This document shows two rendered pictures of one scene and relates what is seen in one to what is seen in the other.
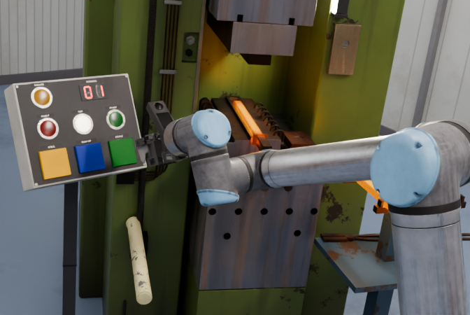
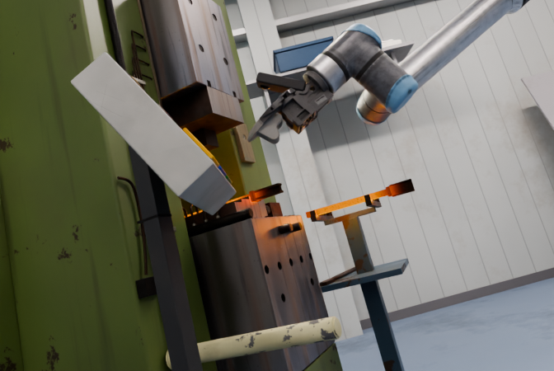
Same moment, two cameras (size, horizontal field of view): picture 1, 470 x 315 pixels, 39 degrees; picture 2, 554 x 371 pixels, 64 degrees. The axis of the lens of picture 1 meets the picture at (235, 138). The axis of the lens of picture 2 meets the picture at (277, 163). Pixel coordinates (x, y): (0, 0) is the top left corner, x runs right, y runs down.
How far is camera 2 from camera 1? 1.74 m
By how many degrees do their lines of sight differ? 61
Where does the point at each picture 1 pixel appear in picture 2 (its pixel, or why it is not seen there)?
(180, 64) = not seen: hidden behind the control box
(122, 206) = (153, 337)
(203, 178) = (396, 68)
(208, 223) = (269, 284)
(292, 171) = (427, 61)
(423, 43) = not seen: hidden behind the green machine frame
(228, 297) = not seen: outside the picture
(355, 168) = (476, 21)
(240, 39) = (214, 101)
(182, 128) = (345, 42)
